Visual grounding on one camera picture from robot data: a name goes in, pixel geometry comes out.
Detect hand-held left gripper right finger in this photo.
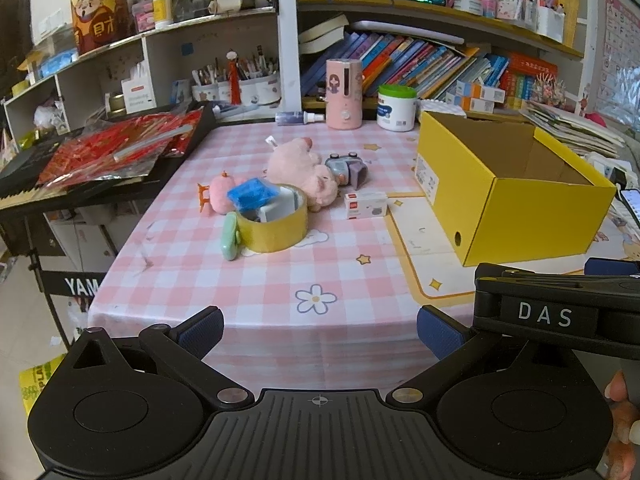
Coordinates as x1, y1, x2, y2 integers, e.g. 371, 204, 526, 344
386, 305, 581, 408

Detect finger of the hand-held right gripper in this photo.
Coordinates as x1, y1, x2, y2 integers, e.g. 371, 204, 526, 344
474, 258, 640, 295

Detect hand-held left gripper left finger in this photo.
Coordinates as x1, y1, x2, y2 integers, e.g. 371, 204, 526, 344
62, 306, 249, 409

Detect pink pig plush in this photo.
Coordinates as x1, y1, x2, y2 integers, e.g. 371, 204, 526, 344
264, 137, 339, 212

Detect person's right hand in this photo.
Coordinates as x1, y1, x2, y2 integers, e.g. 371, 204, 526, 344
602, 370, 640, 480

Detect pink checked tablecloth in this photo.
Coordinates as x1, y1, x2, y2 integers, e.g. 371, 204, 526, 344
87, 120, 501, 401

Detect lit smartphone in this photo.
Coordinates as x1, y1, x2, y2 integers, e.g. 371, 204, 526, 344
619, 187, 640, 224

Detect cream cartoon desk mat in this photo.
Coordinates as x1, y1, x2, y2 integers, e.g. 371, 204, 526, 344
386, 187, 640, 307

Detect small green hand mirror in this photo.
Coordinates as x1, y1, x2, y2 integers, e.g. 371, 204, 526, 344
222, 211, 244, 263

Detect yellow cardboard box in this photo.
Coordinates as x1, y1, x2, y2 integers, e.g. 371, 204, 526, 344
416, 110, 617, 267

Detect white power strip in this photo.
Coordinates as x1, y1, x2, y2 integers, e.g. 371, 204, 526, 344
584, 152, 632, 182

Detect yellow tape roll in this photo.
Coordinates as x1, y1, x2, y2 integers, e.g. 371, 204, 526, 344
235, 183, 309, 255

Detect pink chick plush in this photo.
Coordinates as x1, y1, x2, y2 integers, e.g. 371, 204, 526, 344
197, 170, 246, 217

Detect pile of paper booklets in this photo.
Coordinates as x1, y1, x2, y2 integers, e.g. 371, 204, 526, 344
519, 100, 627, 159

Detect blue plastic packet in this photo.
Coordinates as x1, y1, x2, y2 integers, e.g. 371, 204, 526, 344
227, 178, 279, 214

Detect small white red-label box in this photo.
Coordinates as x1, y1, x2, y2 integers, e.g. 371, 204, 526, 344
343, 190, 389, 220

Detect black keyboard stand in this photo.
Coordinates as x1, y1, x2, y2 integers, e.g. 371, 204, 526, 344
24, 210, 121, 356

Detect black keyboard piano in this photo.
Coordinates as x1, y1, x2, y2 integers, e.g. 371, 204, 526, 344
0, 102, 217, 213

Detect yellow green plastic bag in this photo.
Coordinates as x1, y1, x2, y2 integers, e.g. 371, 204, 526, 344
19, 354, 67, 417

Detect pink flower ornament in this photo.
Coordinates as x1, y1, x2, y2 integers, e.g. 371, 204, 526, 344
529, 72, 567, 109

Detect red packaged decorations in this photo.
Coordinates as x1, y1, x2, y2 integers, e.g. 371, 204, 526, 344
37, 109, 204, 189

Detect red yellow boxed book set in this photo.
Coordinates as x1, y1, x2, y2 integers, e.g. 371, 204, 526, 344
499, 51, 559, 107

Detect stack of white orange boxes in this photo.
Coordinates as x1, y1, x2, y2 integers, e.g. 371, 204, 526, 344
444, 79, 507, 114

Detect white jar green lid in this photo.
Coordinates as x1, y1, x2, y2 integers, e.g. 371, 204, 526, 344
376, 84, 419, 133

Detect blue spray bottle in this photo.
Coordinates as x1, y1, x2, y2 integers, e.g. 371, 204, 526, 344
275, 110, 326, 126

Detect white cartoon pen holder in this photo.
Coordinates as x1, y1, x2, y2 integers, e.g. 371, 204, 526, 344
192, 81, 222, 104
237, 74, 281, 106

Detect white red-label tissue box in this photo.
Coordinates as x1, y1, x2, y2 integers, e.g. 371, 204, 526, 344
121, 61, 161, 114

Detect white desk pen cup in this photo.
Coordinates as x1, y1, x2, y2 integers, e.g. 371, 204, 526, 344
536, 6, 567, 44

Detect red white tube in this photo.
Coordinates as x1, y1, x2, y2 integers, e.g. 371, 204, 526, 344
226, 50, 242, 104

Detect pink humidifier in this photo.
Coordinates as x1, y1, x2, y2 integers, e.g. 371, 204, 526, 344
325, 58, 364, 131

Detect row of blue spine books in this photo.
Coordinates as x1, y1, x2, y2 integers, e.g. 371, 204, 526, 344
300, 31, 510, 102

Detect white shelf unit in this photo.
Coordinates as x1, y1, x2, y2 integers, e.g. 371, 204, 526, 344
0, 0, 592, 128

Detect thick white book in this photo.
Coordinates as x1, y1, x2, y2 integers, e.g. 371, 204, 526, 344
298, 14, 350, 55

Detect white bottle yellow label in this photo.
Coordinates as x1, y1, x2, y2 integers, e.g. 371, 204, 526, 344
152, 0, 175, 30

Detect orange cartoon figure box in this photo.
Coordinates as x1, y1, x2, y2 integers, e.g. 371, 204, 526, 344
69, 0, 137, 56

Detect alphabet wall poster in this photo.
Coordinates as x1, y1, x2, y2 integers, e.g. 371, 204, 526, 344
596, 0, 640, 117

